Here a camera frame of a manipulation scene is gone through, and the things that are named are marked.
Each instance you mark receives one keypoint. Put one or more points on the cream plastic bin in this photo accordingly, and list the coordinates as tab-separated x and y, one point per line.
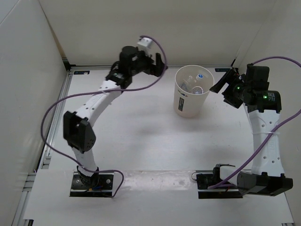
187	104

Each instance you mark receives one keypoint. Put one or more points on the clear unlabelled plastic bottle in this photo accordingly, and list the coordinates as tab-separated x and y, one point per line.
199	77

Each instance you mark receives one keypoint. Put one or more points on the blue corner sticker left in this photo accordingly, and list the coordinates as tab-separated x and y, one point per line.
81	72

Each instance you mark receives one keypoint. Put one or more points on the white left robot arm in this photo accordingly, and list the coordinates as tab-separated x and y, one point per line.
78	125

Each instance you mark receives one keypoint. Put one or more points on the blue corner sticker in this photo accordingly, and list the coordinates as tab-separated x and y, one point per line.
81	72
222	70

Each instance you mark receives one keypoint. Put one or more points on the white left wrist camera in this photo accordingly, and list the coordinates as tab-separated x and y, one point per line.
144	44

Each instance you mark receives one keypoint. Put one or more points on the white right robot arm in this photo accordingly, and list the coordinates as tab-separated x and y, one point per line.
262	173

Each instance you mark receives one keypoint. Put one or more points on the green white label water bottle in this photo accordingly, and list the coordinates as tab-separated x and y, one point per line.
187	84

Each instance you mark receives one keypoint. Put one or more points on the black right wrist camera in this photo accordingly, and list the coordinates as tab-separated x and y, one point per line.
257	77

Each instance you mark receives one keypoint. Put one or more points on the aluminium table edge rail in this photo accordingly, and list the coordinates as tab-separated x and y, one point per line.
44	160

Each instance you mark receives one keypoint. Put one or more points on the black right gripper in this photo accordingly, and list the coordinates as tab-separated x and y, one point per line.
228	76

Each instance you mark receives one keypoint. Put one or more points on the blue corner sticker right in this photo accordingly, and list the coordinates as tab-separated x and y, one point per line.
222	70

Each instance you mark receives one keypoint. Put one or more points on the blue label clear water bottle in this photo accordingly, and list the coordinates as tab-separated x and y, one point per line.
197	90

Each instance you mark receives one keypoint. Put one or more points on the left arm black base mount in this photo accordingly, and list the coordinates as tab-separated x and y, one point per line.
100	187

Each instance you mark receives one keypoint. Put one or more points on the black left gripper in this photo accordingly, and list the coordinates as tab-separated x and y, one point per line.
156	70

